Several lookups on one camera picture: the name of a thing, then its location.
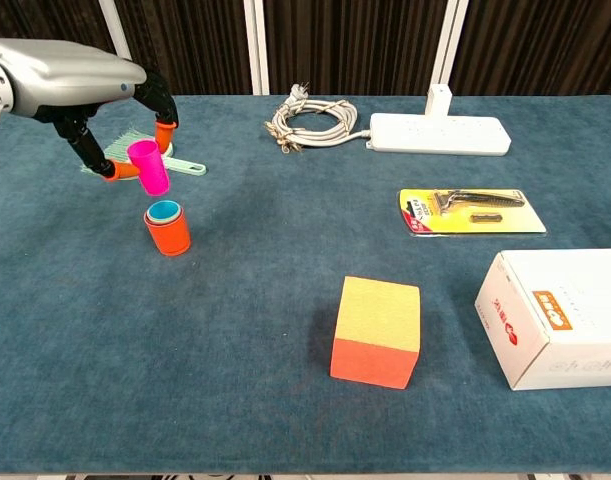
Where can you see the black and silver razor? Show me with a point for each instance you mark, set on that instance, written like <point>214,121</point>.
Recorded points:
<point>485,199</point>

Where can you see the left silver and black robot hand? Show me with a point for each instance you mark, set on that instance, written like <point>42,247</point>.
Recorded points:
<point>65,77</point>

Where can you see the yellow razor blister pack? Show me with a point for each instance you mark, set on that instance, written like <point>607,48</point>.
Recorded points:
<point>485,225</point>

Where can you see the white power strip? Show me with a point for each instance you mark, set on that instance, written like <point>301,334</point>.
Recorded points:
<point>435,137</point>

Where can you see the white frame pole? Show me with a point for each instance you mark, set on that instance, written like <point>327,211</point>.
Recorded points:
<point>450,40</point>
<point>112,25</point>
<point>257,50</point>

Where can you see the white square bracket post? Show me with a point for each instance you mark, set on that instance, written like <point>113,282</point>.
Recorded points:
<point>439,100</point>

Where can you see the yellow and orange sponge block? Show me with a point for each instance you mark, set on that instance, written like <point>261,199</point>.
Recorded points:
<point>375,320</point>

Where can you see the white cardboard box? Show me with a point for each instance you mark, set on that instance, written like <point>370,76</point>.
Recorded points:
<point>535,280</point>

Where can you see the yellow plastic cup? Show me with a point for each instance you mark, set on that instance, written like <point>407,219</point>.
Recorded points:
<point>165,220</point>

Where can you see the dark brown pleated curtain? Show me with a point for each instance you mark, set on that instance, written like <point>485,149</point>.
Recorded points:
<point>335,40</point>

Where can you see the magenta plastic cup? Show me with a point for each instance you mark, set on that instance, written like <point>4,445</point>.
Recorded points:
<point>152,172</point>

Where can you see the teal velvet table cloth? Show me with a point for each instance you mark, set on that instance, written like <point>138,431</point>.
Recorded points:
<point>235,350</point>

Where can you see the mint green hand brush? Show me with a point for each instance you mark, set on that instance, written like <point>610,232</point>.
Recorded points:
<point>185,166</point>

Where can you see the orange plastic cup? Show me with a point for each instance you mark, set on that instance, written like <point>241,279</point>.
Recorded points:
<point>170,240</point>

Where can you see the light blue plastic cup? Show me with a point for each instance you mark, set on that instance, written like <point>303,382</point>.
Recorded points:
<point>164,211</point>

